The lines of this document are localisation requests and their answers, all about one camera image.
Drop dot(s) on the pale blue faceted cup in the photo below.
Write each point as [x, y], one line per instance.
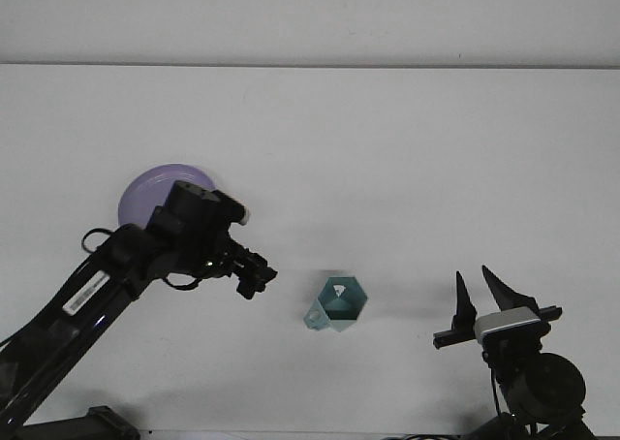
[341, 309]

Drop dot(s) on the pale lilac round plate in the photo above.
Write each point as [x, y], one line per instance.
[145, 188]

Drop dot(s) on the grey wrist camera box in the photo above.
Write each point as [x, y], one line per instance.
[243, 214]
[506, 323]

